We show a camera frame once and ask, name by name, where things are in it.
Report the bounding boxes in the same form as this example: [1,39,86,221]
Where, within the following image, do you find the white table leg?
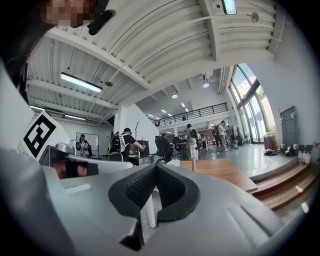
[145,194,158,229]

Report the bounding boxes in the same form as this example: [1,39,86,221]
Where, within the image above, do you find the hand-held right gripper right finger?
[141,162,305,256]

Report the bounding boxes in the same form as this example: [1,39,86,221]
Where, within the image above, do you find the wooden steps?
[251,162,320,211]

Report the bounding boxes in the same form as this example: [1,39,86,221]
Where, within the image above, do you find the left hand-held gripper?
[16,110,134,175]

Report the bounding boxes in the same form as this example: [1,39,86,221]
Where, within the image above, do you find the whiteboard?
[75,132,100,152]

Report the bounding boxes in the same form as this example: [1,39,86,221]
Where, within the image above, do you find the brown container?
[263,132,279,151]

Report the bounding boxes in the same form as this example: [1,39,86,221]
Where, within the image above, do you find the person's left hand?
[51,160,100,180]

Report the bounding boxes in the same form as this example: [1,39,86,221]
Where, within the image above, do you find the gray door panel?
[279,105,301,146]

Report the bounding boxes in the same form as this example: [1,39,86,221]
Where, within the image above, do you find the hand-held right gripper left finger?
[42,162,158,256]

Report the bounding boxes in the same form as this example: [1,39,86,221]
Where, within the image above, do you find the black head-mounted camera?
[86,9,117,36]

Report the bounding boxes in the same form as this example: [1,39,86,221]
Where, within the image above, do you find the cluster of bottles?
[297,141,320,165]

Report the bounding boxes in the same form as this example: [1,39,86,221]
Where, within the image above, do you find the large window wall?
[228,63,277,145]

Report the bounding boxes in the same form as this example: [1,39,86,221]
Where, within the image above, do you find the rectangular ceiling light panel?
[221,0,237,15]

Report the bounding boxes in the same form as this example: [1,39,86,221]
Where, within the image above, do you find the black balcony railing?
[154,102,229,127]

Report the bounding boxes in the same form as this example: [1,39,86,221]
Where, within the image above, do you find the silver desk lamp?
[55,141,76,155]

